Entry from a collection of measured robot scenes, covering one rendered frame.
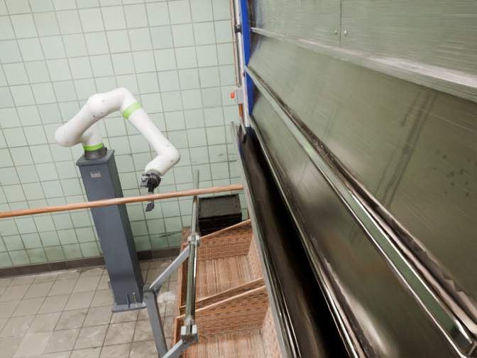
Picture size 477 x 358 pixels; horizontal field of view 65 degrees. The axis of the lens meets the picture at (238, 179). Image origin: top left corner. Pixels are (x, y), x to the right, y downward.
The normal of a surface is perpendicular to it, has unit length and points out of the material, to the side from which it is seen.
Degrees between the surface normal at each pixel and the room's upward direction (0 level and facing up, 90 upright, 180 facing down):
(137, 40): 90
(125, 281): 90
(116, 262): 90
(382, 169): 70
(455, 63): 90
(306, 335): 12
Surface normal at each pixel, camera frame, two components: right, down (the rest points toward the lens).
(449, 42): -0.99, 0.11
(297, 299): 0.13, -0.91
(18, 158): 0.08, 0.40
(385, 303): -0.96, -0.21
